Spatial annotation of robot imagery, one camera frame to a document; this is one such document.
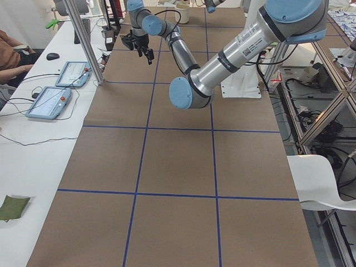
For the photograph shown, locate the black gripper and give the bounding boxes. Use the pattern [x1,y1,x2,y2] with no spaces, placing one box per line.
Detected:
[120,28,155,65]

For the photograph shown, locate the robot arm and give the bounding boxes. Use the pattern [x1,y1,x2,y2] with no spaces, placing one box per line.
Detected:
[122,1,329,110]
[204,0,225,13]

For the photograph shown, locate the black keyboard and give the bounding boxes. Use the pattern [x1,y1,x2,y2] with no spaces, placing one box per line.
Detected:
[73,18,91,45]

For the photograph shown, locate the white bucket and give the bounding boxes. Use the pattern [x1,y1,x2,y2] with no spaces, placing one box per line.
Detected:
[175,5,190,24]

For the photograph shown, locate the blue teach pendant far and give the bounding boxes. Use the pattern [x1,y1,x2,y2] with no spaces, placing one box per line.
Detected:
[55,61,91,87]

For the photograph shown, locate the blue teach pendant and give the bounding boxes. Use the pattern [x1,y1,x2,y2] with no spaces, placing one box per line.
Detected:
[55,61,91,87]
[25,86,72,120]

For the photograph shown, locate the green plastic clamp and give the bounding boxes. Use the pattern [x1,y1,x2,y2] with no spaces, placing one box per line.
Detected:
[45,19,60,30]

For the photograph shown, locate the black computer mouse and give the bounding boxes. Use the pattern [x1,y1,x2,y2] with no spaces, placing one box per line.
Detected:
[46,52,60,61]

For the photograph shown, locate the blue teach pendant near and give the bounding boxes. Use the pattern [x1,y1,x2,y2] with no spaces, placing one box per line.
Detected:
[25,86,72,120]

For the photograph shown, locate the person in brown shirt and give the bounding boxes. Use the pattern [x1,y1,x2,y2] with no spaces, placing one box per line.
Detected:
[1,30,40,87]

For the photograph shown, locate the green cloth pouch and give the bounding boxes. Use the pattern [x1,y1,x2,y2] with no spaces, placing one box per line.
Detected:
[1,195,31,222]

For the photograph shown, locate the white chair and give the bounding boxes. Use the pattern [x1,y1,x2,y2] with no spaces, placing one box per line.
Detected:
[287,155,355,227]

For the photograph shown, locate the black braided left cable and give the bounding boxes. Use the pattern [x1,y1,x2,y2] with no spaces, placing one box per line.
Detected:
[151,9,181,26]

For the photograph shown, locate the aluminium frame post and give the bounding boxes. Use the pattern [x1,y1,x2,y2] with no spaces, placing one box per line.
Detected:
[63,0,104,85]

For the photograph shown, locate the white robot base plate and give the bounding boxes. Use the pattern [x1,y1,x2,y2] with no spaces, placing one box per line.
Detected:
[219,0,265,100]

